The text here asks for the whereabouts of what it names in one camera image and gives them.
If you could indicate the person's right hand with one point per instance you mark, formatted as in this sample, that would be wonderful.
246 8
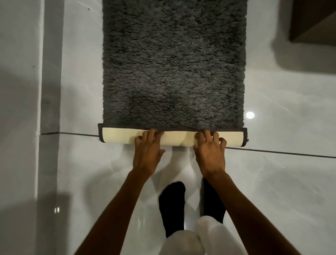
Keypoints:
210 157

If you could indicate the person's left hand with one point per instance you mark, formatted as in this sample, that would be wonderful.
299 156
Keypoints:
145 155

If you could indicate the person's left middle finger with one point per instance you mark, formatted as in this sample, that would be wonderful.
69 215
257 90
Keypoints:
152 135

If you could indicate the person's right little finger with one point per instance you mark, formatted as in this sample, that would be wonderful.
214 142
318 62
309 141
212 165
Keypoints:
223 144

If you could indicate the person's right middle finger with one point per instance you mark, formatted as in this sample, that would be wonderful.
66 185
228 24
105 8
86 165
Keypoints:
207 135

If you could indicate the person's right thumb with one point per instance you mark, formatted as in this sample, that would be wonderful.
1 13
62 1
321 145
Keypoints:
196 151

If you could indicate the person's left little finger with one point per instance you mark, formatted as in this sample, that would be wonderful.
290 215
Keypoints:
138 141

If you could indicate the person's left thumb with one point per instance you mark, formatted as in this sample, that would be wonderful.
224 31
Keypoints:
161 153

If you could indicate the grey shaggy rug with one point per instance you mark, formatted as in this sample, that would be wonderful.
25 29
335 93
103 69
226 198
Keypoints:
173 65

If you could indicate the person's right forearm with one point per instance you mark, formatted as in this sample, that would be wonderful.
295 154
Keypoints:
244 212

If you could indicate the person's left forearm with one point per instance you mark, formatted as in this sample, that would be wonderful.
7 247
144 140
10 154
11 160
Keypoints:
120 212

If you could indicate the black right sock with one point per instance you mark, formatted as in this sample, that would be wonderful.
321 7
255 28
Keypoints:
214 202

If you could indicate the black sock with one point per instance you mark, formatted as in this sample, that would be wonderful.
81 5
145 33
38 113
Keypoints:
172 207
214 202

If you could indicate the black left sock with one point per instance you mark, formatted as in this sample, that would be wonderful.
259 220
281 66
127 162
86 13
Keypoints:
172 207

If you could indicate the white trousers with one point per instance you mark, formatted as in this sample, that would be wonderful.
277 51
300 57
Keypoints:
210 239

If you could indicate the brown wooden furniture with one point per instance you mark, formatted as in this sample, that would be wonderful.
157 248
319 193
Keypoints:
315 18

